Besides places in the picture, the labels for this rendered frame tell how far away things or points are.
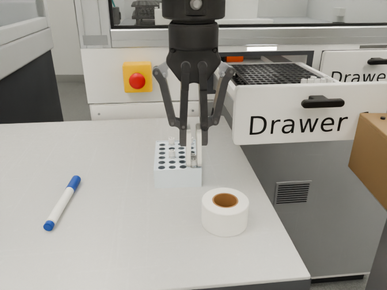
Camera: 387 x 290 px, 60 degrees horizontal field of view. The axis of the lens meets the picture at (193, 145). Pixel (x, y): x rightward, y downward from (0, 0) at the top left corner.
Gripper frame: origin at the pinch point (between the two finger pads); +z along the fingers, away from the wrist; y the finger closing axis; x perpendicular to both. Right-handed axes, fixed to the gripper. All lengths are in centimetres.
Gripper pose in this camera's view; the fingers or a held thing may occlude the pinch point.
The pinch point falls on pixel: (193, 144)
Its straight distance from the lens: 58.0
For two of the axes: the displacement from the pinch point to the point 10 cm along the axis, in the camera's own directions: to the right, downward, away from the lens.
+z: 0.0, 9.0, 4.3
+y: 10.0, -0.3, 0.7
